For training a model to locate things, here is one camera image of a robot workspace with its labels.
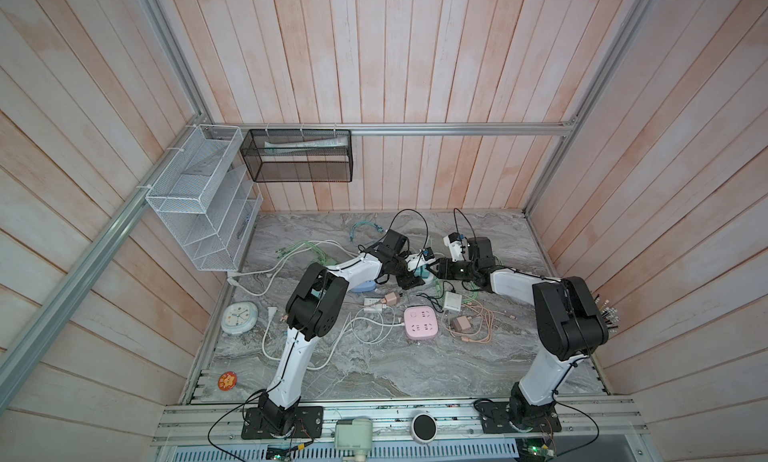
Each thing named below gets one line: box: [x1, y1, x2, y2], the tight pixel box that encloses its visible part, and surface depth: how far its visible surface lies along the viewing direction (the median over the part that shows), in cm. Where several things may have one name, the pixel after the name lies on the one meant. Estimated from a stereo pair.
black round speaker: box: [411, 413, 438, 443], surface depth 70 cm
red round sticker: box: [218, 371, 237, 391], surface depth 81 cm
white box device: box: [334, 418, 373, 461], surface depth 70 cm
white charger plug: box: [363, 298, 383, 311], surface depth 94 cm
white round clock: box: [221, 302, 259, 335], surface depth 90 cm
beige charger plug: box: [452, 316, 471, 332], surface depth 90 cm
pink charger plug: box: [381, 292, 397, 306], surface depth 95 cm
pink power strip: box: [404, 306, 438, 340], surface depth 90 cm
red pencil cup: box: [594, 294, 621, 334], surface depth 78 cm
